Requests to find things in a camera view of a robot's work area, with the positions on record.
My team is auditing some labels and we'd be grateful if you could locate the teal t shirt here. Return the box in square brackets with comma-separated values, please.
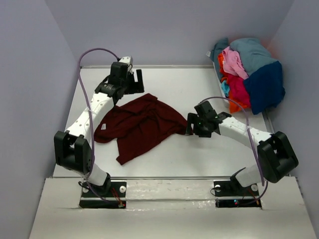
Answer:
[210, 37, 229, 63]

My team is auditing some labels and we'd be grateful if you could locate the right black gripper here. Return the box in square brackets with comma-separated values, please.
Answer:
[185, 112, 212, 138]

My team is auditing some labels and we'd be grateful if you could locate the navy blue t shirt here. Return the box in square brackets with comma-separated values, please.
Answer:
[243, 61, 286, 115]

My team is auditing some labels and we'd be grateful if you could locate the pink t shirt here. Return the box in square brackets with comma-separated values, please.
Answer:
[222, 46, 249, 80]

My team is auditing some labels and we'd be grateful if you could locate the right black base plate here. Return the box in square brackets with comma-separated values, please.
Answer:
[210, 181, 262, 208]

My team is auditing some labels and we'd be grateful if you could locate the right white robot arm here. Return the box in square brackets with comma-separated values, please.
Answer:
[186, 101, 299, 195]

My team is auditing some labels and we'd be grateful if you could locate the grey blue t shirt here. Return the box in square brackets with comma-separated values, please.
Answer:
[230, 38, 277, 76]

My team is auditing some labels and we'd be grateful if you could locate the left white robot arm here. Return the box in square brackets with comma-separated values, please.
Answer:
[54, 56, 144, 197]

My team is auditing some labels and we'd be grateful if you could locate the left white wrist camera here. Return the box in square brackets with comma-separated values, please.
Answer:
[118, 56, 133, 74]

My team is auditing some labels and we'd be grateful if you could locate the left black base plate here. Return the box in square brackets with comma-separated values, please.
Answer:
[78, 180, 127, 209]

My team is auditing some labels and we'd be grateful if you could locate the maroon t shirt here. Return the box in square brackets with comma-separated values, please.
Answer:
[94, 94, 187, 165]

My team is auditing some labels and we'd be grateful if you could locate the orange t shirt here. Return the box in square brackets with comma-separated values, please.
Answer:
[217, 52, 250, 114]

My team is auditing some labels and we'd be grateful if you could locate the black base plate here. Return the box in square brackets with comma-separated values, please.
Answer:
[78, 180, 127, 209]
[210, 181, 262, 208]

